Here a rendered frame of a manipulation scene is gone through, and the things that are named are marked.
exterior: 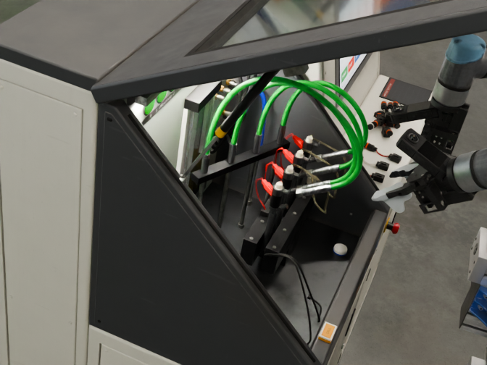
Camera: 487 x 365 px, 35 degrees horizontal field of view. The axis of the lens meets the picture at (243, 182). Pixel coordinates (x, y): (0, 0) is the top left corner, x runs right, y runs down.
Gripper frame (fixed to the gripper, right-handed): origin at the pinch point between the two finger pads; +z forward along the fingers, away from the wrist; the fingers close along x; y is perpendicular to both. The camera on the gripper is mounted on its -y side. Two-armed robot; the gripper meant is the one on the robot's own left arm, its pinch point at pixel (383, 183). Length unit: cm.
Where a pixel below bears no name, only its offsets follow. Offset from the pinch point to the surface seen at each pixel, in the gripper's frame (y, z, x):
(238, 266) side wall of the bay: -4.1, 20.9, -28.1
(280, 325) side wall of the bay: 12.5, 21.0, -28.6
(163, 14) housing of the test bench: -54, 31, 3
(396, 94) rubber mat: 15, 65, 91
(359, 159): -2.5, 12.0, 9.6
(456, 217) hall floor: 110, 134, 156
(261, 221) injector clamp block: 3.5, 49.0, 2.6
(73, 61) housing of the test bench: -58, 25, -27
